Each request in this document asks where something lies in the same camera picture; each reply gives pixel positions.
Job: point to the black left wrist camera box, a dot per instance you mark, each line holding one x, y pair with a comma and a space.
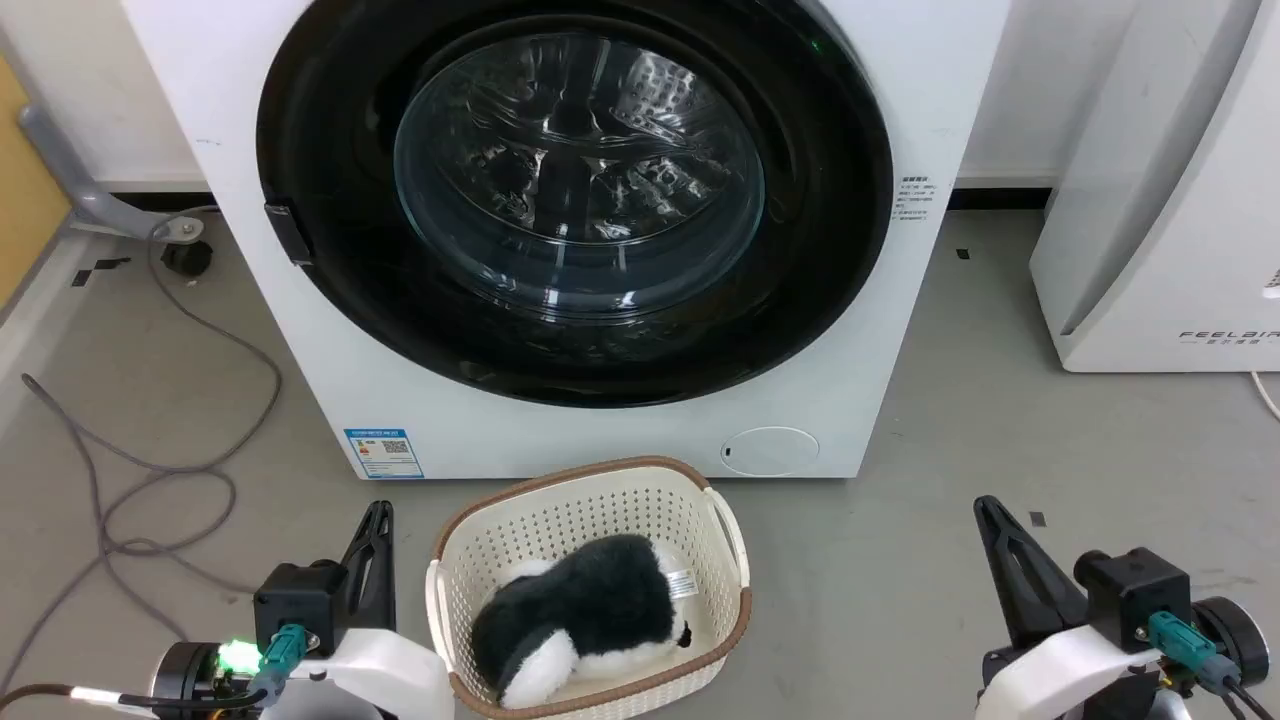
298, 605

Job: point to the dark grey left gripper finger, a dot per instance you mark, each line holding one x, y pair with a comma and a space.
378, 560

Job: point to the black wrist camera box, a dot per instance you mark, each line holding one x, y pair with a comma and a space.
1135, 595
298, 605

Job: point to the yellow wooden panel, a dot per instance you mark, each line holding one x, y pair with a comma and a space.
20, 190

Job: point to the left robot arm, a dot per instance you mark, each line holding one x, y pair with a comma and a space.
190, 675

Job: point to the grey metal cart leg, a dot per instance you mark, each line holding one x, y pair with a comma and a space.
90, 200

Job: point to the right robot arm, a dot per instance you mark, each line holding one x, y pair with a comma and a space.
1232, 640

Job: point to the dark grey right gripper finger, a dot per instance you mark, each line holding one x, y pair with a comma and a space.
1030, 590

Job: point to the white front-load washing machine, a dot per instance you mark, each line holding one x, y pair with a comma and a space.
300, 400

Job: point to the cream laundry basket brown rim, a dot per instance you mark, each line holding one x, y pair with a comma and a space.
590, 505

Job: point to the black and white plush toy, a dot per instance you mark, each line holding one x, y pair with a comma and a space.
590, 610

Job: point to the black round glass washer door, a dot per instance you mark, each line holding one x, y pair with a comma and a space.
330, 120

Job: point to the white air purifier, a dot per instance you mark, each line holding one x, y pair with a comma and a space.
1180, 200

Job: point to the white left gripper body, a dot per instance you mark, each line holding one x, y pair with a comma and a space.
390, 675

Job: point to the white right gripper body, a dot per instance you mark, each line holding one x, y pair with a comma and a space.
1060, 670

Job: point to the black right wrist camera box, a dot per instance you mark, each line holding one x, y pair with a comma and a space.
1135, 595

